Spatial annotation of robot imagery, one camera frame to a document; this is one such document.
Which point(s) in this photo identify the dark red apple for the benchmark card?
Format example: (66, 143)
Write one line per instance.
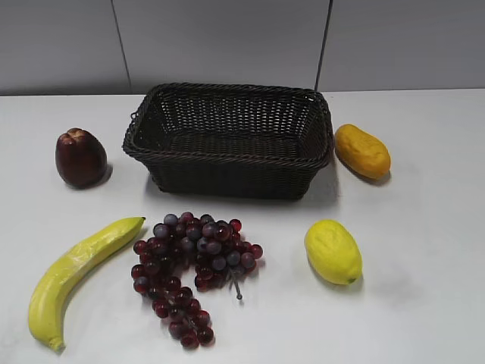
(80, 159)

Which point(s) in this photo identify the black wicker basket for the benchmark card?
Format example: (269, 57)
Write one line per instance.
(247, 141)

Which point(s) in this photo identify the purple grape bunch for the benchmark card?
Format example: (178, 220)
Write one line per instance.
(187, 254)

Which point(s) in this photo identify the yellow lemon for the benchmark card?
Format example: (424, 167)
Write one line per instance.
(333, 252)

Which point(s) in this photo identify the orange mango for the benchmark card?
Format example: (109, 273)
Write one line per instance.
(362, 152)

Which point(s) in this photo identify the yellow banana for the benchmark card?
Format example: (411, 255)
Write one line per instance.
(49, 299)

